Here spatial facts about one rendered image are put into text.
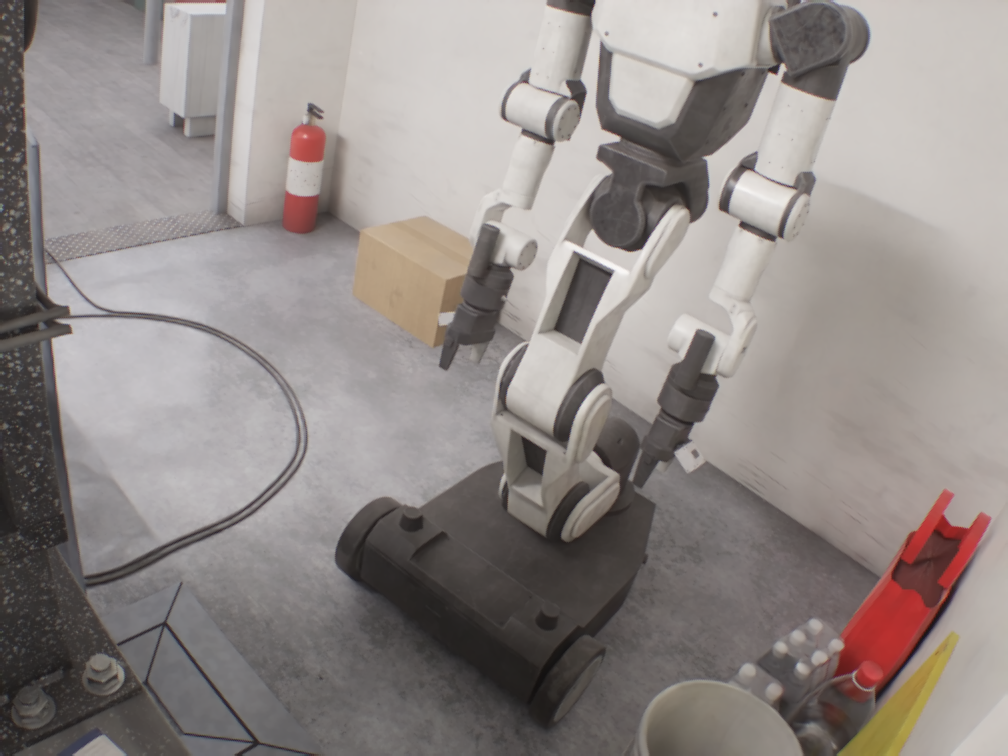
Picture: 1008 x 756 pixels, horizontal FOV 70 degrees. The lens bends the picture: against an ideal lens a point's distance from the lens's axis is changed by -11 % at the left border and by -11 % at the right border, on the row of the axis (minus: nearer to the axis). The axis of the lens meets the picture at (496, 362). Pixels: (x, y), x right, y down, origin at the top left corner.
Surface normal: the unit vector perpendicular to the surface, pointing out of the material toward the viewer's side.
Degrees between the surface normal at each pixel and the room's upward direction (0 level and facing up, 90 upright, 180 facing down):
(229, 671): 10
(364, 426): 0
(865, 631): 86
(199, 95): 90
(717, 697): 87
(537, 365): 66
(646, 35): 90
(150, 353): 0
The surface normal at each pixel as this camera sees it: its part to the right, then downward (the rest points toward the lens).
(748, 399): -0.69, 0.25
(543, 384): -0.46, -0.06
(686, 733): -0.11, 0.45
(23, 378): 0.70, 0.49
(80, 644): 0.20, -0.84
